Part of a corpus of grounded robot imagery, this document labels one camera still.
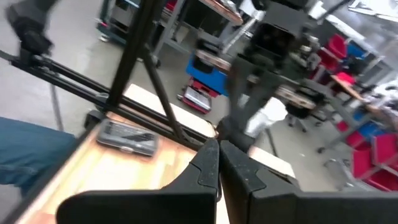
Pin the white trash bin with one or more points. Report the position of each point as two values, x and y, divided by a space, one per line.
270 118

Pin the blue plastic tote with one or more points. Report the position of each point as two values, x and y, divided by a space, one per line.
211 77

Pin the grey metal workbench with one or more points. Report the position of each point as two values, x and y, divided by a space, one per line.
224 11

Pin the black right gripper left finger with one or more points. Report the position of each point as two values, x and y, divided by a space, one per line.
199 186

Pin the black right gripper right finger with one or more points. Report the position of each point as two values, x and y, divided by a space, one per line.
248 199

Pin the dark mesh office chair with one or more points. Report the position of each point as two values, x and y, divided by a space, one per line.
298 110

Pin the red storage bin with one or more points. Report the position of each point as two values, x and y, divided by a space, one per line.
381 182
385 149
337 46

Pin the black aluminium table frame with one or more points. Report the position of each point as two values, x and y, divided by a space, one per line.
136 46

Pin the red grey case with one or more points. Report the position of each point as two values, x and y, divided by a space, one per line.
197 99

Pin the person's leg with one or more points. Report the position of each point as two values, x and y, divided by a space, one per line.
28 152

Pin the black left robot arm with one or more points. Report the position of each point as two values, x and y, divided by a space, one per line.
258 71

